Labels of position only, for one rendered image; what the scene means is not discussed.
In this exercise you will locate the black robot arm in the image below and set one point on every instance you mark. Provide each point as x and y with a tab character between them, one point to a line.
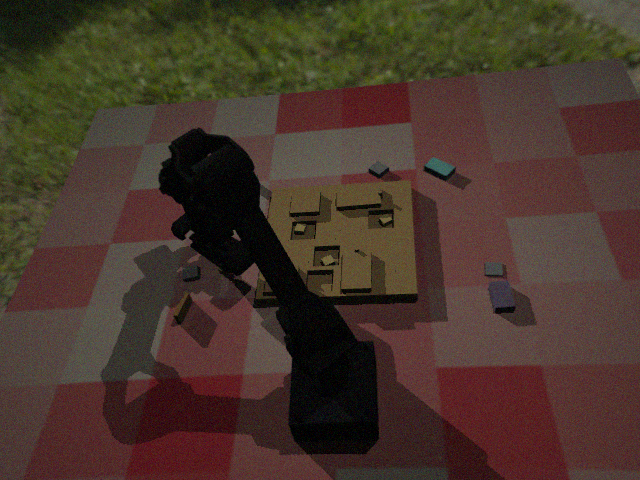
224	183

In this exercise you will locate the tan square puzzle board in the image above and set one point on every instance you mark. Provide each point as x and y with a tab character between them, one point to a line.
373	263

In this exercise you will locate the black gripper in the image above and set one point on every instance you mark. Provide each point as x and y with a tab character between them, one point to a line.
212	242

